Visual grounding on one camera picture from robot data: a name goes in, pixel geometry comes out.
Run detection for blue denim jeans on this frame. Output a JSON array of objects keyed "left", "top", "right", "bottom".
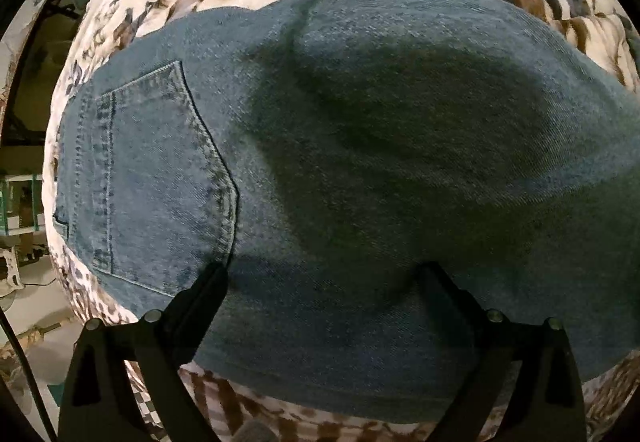
[{"left": 53, "top": 0, "right": 639, "bottom": 424}]

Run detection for broom with wooden handle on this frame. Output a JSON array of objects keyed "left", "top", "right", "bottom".
[{"left": 0, "top": 323, "right": 64, "bottom": 360}]

